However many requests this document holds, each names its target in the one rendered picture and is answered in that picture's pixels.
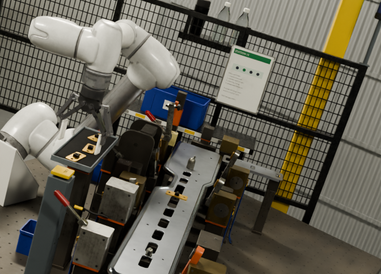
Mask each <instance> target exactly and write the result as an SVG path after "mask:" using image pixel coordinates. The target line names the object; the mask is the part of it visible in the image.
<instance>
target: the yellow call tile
mask: <svg viewBox="0 0 381 274"><path fill-rule="evenodd" d="M74 173H75V171H74V170H71V169H69V168H66V167H62V166H59V165H57V166H56V167H55V168H54V169H53V170H52V171H51V174H53V175H56V176H59V177H60V178H65V179H70V178H71V177H72V175H73V174H74Z"/></svg>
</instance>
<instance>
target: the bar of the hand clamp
mask: <svg viewBox="0 0 381 274"><path fill-rule="evenodd" d="M166 107H167V108H168V116H167V125H166V133H165V135H169V136H170V137H171V132H172V123H173V115H174V110H175V108H177V110H178V111H179V110H180V108H181V105H180V104H179V105H177V106H176V105H175V103H173V102H170V103H169V104H166Z"/></svg>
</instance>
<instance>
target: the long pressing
mask: <svg viewBox="0 0 381 274"><path fill-rule="evenodd" d="M194 156H196V157H195V165H194V169H193V170H190V169H187V168H186V166H187V163H188V160H189V159H190V158H193V157H194ZM211 158H212V159H211ZM222 159H223V157H222V156H221V155H220V154H218V153H215V152H213V151H210V150H206V149H203V148H200V147H197V146H194V145H191V144H188V143H185V142H183V141H178V142H177V144H176V145H175V147H174V149H173V151H172V152H171V154H170V156H169V157H168V159H167V160H166V162H165V164H164V166H163V169H164V171H166V172H167V173H168V174H170V175H171V176H172V177H173V179H172V181H171V183H170V185H169V186H157V187H154V188H153V190H152V191H151V193H150V194H149V196H148V198H147V200H146V201H145V203H144V205H143V207H142V208H141V210H140V212H139V214H138V215H137V217H136V218H135V220H134V222H133V224H132V225H131V227H130V229H129V231H128V232H127V234H126V236H125V238H124V239H123V241H122V242H121V244H120V246H119V248H118V249H117V251H116V253H115V255H114V256H113V258H112V260H111V262H110V263H109V265H108V268H107V272H108V273H109V274H174V273H175V269H176V267H177V264H178V262H179V259H180V256H181V253H182V251H183V248H184V245H185V243H186V240H187V237H188V235H189V232H190V230H191V227H192V224H193V221H194V218H195V216H196V213H197V211H198V207H199V206H200V202H201V200H202V197H203V195H204V192H205V190H206V189H207V188H209V187H211V186H213V185H214V183H215V180H216V177H217V174H218V171H219V168H220V166H221V163H222ZM184 172H187V173H190V177H188V176H185V175H183V173H184ZM180 179H185V180H187V184H184V183H181V182H180ZM196 181H197V182H196ZM177 186H182V187H184V190H183V192H182V195H184V196H187V197H188V198H187V200H186V201H185V200H182V199H179V198H177V197H174V198H176V199H179V201H178V204H177V206H176V208H171V207H169V206H168V204H169V201H170V199H171V198H172V197H173V196H170V195H167V194H166V192H167V190H169V191H172V192H174V191H175V189H176V187H177ZM159 203H160V204H159ZM166 209H170V210H173V214H172V217H168V216H165V215H164V212H165V210H166ZM183 211H184V212H183ZM161 219H163V220H166V221H168V222H169V223H168V225H167V227H166V228H162V227H159V226H158V224H159V222H160V220H161ZM147 224H148V225H147ZM155 231H160V232H162V233H163V236H162V238H161V240H160V241H159V240H156V239H153V238H152V236H153V234H154V232H155ZM149 243H152V244H155V245H157V246H158V247H157V249H156V252H155V253H154V254H152V256H151V257H149V256H146V255H145V253H146V249H147V247H148V245H149ZM142 257H147V258H150V259H151V262H150V265H149V267H148V268H143V267H141V266H139V263H140V261H141V259H142Z"/></svg>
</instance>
